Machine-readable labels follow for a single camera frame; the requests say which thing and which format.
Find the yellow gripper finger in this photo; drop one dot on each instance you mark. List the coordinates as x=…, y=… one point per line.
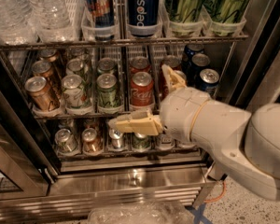
x=141, y=121
x=172, y=79

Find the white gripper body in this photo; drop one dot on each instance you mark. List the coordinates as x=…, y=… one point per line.
x=181, y=109

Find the white green 7up can front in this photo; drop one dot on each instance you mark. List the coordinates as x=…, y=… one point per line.
x=75, y=92

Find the white green 7up can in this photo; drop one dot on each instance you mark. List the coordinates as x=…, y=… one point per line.
x=80, y=53
x=75, y=92
x=78, y=67

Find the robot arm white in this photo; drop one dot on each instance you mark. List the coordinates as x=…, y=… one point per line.
x=244, y=145

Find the red coca-cola can front right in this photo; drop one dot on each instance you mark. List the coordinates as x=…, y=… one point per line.
x=163, y=87

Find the red coca-cola can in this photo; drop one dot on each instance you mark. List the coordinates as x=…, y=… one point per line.
x=172, y=61
x=163, y=87
x=142, y=89
x=139, y=64

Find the red coca-cola can back right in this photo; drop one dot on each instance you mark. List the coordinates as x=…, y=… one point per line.
x=172, y=61

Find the bottom shelf green can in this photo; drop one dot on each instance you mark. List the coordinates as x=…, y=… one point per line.
x=140, y=141

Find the bottom shelf silver can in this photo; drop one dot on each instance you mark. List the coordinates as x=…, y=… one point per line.
x=117, y=140

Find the red coca-cola can front left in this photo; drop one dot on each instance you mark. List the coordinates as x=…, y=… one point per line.
x=142, y=89

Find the blue pepsi can middle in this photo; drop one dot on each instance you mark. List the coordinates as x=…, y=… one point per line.
x=197, y=63

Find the blue pepsi can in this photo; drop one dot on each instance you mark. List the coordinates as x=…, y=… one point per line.
x=207, y=81
x=197, y=63
x=189, y=51

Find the blue pepsi can back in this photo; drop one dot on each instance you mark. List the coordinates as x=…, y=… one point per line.
x=189, y=51

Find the blue pepsi can front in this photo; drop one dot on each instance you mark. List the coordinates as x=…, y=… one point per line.
x=207, y=81

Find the red coca-cola can back left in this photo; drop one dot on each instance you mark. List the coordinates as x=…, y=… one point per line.
x=139, y=64

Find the bottom shelf gold can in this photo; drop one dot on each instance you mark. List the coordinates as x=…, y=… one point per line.
x=91, y=141

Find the green tall can left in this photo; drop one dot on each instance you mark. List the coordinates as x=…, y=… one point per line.
x=183, y=16

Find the green tall can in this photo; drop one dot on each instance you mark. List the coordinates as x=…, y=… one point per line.
x=183, y=16
x=224, y=12

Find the bottom shelf white can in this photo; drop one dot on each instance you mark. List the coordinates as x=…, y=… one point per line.
x=65, y=141

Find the tall pepsi can top shelf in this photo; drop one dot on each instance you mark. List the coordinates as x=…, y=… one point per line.
x=142, y=17

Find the white green 7up can middle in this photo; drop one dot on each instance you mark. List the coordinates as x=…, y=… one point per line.
x=78, y=67

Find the white green 7up can back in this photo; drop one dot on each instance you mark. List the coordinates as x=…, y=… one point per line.
x=80, y=53

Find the fridge door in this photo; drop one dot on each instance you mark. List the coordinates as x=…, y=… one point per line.
x=254, y=58

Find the green tall can right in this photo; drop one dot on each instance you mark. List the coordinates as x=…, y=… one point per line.
x=224, y=12

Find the red bull can top shelf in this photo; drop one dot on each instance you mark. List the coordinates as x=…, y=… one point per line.
x=100, y=15

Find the stainless fridge cabinet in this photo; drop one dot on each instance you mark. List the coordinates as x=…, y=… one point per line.
x=38, y=184

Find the gold can front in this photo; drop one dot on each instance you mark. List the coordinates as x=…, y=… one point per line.
x=42, y=94

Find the gold can back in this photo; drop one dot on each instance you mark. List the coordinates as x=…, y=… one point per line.
x=53, y=56

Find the gold can middle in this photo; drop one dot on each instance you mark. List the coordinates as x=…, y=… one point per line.
x=47, y=70

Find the brown bottle left white cap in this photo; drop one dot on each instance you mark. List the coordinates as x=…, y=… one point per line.
x=164, y=142

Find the clear plastic container bottom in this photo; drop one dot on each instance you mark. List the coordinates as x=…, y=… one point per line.
x=142, y=213

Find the water bottle right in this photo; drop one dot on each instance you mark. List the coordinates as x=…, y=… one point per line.
x=52, y=20

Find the water bottle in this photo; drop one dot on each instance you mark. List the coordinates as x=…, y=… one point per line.
x=14, y=28
x=52, y=20

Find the water bottle left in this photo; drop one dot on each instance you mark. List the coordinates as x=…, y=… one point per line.
x=14, y=28

